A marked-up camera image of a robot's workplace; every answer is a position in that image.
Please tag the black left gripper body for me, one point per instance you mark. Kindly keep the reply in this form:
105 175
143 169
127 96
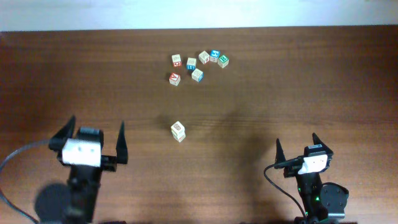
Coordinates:
86 173

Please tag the wooden block red bottom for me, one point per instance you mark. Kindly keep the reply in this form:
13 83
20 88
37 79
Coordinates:
177 128

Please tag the plain wooden block blue side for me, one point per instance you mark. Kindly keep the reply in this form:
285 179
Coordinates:
197 75

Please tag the wooden block blue letters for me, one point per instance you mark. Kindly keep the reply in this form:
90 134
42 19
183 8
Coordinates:
191 63

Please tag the wooden block yellow side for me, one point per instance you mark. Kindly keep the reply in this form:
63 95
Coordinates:
180 139

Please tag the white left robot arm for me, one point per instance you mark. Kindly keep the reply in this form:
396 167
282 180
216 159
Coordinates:
73 202

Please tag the wooden block red print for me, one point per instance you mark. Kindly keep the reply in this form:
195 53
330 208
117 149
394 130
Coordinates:
204 57

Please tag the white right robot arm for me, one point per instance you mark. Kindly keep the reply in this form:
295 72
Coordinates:
322 202

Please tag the wooden block green R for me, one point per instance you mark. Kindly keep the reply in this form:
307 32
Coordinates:
223 61

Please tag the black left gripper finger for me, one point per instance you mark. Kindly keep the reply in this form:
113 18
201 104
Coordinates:
58 141
121 146

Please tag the wooden block green V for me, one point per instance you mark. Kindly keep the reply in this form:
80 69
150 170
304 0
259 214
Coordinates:
178 135

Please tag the wooden block red G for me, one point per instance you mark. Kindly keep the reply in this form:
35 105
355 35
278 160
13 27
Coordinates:
176 60

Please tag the wooden block blue S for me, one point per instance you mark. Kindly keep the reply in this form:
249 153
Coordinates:
214 56

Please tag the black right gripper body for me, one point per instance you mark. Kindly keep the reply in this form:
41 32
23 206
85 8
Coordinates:
290 171

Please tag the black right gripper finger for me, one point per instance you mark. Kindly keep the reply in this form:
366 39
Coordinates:
316 140
279 156

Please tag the wooden block red V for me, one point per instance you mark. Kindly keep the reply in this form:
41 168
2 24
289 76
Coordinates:
174 79

